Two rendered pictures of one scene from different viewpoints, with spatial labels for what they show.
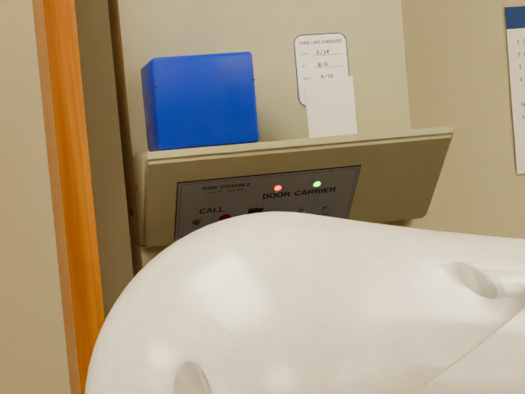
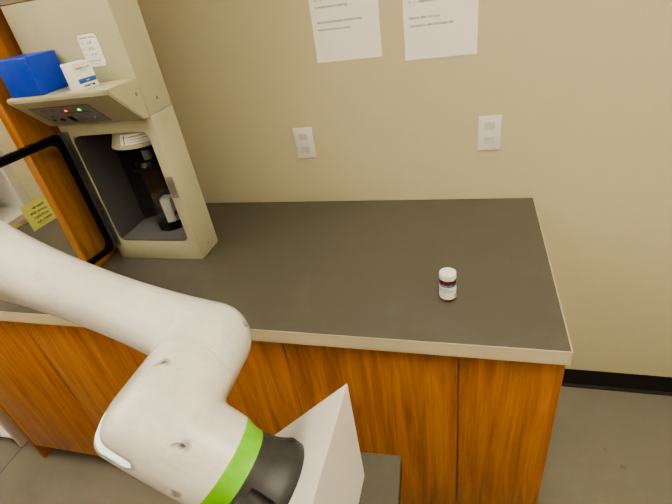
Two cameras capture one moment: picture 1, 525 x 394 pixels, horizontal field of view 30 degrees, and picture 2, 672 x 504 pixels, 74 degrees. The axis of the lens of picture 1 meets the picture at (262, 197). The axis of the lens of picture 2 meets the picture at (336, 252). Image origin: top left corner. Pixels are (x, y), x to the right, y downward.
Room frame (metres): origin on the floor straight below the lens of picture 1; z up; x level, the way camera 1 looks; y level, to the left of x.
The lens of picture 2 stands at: (0.30, -1.20, 1.68)
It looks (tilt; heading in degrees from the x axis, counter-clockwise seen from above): 33 degrees down; 32
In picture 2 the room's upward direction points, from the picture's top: 10 degrees counter-clockwise
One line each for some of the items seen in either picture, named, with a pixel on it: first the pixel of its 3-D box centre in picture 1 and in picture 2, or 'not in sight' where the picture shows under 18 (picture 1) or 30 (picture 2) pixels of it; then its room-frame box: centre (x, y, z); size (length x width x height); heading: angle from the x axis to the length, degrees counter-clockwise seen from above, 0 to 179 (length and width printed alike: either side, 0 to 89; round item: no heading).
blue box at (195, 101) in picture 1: (198, 103); (33, 74); (1.01, 0.06, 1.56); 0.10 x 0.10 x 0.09; 13
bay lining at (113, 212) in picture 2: not in sight; (154, 173); (1.20, 0.01, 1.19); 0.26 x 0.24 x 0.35; 103
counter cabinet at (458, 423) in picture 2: not in sight; (251, 351); (1.19, -0.18, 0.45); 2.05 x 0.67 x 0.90; 103
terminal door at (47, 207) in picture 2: not in sight; (47, 219); (0.88, 0.11, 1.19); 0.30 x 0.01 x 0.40; 6
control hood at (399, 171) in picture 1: (294, 187); (79, 108); (1.03, -0.03, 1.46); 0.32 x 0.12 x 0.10; 103
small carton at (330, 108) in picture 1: (330, 107); (79, 75); (1.04, -0.08, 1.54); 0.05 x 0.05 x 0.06; 87
